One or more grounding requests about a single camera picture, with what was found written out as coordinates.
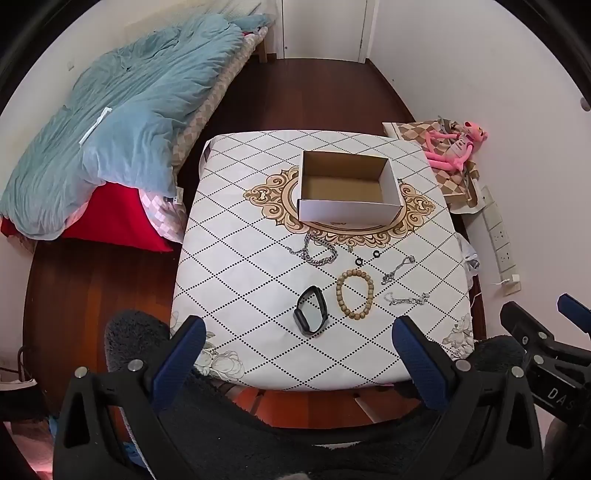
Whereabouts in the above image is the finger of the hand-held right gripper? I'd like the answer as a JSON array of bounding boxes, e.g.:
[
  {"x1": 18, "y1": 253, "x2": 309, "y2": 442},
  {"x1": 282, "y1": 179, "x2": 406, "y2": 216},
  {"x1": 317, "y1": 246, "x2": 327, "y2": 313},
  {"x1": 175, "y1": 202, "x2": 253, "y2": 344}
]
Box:
[
  {"x1": 500, "y1": 301, "x2": 561, "y2": 356},
  {"x1": 557, "y1": 293, "x2": 591, "y2": 330}
]

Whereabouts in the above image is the table with diamond-pattern cloth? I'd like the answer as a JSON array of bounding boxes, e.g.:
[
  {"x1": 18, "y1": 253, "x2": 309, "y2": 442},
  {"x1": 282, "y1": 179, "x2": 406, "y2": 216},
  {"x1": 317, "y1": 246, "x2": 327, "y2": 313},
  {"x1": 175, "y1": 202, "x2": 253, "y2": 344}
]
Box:
[{"x1": 172, "y1": 130, "x2": 476, "y2": 393}]

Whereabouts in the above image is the white door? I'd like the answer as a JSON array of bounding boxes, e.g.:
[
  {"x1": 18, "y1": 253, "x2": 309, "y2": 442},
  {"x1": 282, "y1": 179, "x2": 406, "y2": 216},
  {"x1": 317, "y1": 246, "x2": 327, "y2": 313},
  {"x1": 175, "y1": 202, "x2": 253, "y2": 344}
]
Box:
[{"x1": 281, "y1": 0, "x2": 370, "y2": 62}]

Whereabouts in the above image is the white cardboard box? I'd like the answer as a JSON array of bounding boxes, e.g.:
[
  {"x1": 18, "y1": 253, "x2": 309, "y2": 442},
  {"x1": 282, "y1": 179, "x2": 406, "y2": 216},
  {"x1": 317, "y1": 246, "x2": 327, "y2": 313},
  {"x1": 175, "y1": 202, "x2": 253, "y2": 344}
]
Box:
[{"x1": 298, "y1": 150, "x2": 403, "y2": 227}]

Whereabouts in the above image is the white power strip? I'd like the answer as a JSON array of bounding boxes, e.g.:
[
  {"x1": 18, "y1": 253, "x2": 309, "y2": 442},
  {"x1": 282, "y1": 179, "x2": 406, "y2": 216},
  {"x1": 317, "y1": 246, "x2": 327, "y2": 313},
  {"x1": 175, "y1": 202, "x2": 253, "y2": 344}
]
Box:
[{"x1": 480, "y1": 185, "x2": 522, "y2": 296}]

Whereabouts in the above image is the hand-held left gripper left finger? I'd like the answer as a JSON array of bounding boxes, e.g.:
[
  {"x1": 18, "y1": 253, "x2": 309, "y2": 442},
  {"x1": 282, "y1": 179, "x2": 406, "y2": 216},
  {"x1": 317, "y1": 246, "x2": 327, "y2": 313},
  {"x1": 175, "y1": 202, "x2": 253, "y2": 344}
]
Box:
[{"x1": 54, "y1": 316, "x2": 206, "y2": 480}]

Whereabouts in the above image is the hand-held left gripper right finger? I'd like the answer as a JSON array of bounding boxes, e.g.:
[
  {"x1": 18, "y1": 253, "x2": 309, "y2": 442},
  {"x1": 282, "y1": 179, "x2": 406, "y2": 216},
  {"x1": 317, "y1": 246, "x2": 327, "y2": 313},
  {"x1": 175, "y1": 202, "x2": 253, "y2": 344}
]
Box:
[{"x1": 392, "y1": 316, "x2": 546, "y2": 480}]

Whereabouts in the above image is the light blue duvet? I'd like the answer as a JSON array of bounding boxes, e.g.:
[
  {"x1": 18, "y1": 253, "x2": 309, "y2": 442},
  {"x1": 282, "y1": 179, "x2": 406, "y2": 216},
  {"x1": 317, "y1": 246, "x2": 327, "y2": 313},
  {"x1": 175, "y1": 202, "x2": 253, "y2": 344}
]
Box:
[{"x1": 0, "y1": 13, "x2": 273, "y2": 241}]

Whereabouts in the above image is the dark bag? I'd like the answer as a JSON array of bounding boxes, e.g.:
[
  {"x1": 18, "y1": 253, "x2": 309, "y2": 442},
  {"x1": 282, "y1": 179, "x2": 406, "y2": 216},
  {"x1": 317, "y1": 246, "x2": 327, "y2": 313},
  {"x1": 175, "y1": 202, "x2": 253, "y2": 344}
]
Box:
[{"x1": 0, "y1": 379, "x2": 49, "y2": 421}]

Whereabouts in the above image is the thin silver chain bracelet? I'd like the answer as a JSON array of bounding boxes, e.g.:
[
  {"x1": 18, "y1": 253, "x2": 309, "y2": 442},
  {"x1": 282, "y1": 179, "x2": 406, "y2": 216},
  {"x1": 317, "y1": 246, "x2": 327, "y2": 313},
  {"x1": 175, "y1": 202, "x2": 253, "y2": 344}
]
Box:
[
  {"x1": 383, "y1": 290, "x2": 430, "y2": 308},
  {"x1": 381, "y1": 255, "x2": 416, "y2": 285}
]

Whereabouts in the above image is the dark fuzzy cloth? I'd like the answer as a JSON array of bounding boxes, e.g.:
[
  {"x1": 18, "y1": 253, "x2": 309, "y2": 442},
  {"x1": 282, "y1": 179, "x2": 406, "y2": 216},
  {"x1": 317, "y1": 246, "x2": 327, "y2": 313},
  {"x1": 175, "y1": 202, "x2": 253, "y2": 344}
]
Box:
[{"x1": 104, "y1": 309, "x2": 527, "y2": 480}]

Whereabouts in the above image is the pink checked sheet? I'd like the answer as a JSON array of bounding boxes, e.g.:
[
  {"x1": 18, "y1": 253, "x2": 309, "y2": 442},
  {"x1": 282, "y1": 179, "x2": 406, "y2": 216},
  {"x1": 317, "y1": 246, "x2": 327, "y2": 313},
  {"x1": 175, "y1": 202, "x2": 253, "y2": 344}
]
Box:
[{"x1": 139, "y1": 187, "x2": 188, "y2": 244}]

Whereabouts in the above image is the white plastic bag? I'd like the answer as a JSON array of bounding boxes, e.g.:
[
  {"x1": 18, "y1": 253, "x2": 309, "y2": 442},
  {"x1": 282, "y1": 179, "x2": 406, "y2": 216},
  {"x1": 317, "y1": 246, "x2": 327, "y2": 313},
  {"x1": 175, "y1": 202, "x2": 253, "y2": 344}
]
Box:
[{"x1": 455, "y1": 231, "x2": 481, "y2": 287}]

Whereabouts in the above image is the red blanket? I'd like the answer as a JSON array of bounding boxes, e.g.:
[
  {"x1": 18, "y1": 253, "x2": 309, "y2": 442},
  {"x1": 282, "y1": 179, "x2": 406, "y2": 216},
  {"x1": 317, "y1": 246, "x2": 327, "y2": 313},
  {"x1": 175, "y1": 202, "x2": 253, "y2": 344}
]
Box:
[{"x1": 0, "y1": 182, "x2": 174, "y2": 253}]

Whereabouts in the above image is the wooden bead bracelet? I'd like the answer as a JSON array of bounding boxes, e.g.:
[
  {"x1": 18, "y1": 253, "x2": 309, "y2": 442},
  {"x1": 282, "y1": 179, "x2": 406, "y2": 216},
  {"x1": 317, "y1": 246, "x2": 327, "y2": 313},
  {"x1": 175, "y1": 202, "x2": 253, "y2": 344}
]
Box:
[{"x1": 335, "y1": 269, "x2": 373, "y2": 320}]

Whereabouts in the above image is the black smart band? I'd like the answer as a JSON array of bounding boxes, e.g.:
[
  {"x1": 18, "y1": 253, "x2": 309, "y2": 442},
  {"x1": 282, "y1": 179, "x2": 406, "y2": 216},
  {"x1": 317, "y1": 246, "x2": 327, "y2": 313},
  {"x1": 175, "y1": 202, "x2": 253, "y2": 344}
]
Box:
[{"x1": 293, "y1": 285, "x2": 329, "y2": 337}]

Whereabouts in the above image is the pink plush toy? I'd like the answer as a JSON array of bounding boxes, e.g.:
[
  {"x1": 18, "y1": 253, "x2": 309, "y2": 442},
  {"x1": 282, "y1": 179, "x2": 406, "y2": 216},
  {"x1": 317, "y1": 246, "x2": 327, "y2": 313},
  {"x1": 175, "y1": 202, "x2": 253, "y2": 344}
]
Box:
[{"x1": 424, "y1": 121, "x2": 489, "y2": 172}]

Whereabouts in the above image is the white strip on duvet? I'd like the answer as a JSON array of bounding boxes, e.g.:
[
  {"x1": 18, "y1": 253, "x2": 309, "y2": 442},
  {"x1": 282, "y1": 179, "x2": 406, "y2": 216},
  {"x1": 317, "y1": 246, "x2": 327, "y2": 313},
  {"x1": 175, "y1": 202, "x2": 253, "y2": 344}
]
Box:
[{"x1": 78, "y1": 107, "x2": 113, "y2": 146}]

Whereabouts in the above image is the thick silver chain necklace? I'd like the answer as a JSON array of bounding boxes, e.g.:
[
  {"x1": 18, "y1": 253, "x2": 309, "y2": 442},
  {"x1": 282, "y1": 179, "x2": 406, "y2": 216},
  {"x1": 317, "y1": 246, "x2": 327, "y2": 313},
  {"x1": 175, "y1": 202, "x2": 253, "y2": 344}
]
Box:
[{"x1": 285, "y1": 231, "x2": 340, "y2": 267}]

